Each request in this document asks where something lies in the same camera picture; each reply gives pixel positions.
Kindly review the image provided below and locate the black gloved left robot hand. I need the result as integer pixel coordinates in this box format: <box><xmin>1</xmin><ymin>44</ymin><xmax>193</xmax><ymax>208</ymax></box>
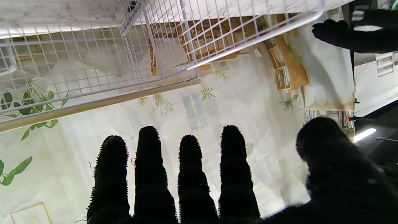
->
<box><xmin>312</xmin><ymin>9</ymin><xmax>398</xmax><ymax>53</ymax></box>

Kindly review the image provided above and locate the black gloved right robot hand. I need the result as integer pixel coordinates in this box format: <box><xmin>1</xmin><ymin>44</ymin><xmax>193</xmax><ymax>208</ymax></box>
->
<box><xmin>87</xmin><ymin>117</ymin><xmax>398</xmax><ymax>224</ymax></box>

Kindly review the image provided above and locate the printed cafe scene backdrop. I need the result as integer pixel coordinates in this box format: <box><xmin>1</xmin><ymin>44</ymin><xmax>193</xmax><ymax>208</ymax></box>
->
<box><xmin>0</xmin><ymin>12</ymin><xmax>356</xmax><ymax>224</ymax></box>

